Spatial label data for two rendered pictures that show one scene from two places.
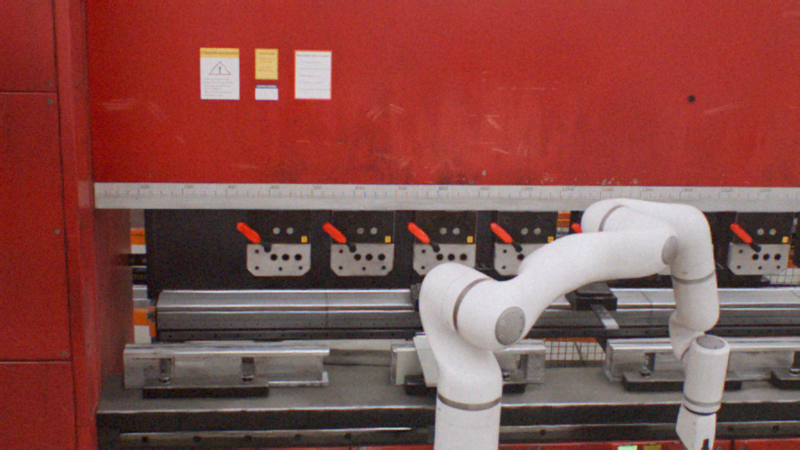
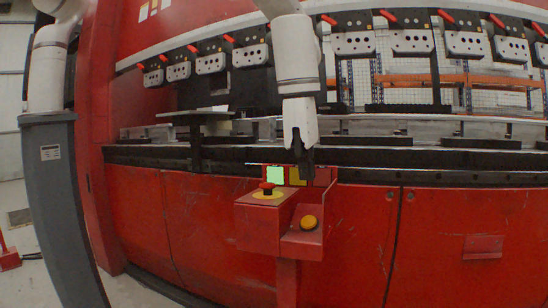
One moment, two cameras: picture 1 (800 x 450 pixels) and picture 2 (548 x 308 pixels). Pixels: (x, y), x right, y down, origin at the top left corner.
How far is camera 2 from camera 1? 236 cm
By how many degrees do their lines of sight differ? 34
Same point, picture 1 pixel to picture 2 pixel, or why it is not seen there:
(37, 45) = (92, 14)
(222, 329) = not seen: hidden behind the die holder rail
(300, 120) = (161, 17)
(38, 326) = (81, 105)
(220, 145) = (140, 36)
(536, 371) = (264, 134)
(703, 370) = (275, 39)
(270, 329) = (187, 132)
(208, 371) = (137, 135)
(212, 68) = (142, 11)
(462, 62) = not seen: outside the picture
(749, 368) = (424, 134)
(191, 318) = not seen: hidden behind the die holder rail
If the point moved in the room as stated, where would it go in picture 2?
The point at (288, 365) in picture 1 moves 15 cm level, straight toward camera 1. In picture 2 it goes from (157, 132) to (134, 134)
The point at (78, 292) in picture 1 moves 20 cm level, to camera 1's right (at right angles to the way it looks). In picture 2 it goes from (86, 90) to (95, 84)
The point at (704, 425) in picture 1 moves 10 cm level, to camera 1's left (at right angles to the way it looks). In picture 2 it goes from (290, 108) to (247, 111)
